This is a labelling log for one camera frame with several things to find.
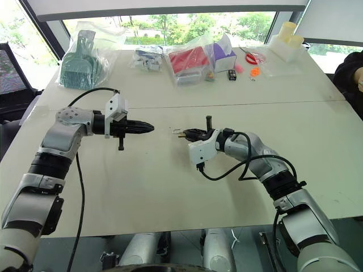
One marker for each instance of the small colourful toy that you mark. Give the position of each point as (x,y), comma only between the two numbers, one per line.
(210,76)

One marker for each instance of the small black box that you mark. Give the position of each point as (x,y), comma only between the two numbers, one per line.
(232,75)

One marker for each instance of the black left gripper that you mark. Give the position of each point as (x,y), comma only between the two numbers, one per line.
(122,129)

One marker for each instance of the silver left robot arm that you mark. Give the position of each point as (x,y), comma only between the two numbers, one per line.
(58,139)

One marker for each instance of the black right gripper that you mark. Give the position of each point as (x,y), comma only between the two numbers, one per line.
(206,135)

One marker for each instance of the silver rounded robot leg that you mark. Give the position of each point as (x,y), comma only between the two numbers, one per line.
(141,249)
(217,249)

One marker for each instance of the small pink item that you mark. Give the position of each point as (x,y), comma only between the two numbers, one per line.
(239,68)

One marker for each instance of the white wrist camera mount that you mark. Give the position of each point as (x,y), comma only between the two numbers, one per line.
(114,106)
(202,150)

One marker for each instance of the black mesh office chair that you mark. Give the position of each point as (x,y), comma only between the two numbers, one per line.
(12,76)

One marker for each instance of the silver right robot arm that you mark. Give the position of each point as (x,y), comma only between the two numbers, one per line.
(263,158)

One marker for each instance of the brass padlock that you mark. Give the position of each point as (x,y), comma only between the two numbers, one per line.
(181,135)

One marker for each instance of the bag of white blue parts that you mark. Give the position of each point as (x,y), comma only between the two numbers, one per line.
(147,61)

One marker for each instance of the person in black clothing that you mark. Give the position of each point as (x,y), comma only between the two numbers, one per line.
(347,79)

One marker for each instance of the small orange item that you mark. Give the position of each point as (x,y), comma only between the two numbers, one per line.
(254,72)

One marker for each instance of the black metal bar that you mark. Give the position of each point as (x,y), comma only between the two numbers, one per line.
(268,249)

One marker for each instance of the white cylinder holder block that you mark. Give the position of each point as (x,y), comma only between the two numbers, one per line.
(286,46)

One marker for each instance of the red item in plastic bag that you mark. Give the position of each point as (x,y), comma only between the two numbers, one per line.
(187,61)

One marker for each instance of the green dustpan in plastic bag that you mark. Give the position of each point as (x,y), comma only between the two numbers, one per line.
(80,66)

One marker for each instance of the purple and white box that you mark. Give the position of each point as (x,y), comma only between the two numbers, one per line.
(224,58)

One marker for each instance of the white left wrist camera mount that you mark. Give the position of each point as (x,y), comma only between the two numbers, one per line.
(114,106)

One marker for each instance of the clear plastic bag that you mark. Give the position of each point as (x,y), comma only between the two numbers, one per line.
(270,66)

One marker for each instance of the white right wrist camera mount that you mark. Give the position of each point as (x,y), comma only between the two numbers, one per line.
(202,150)

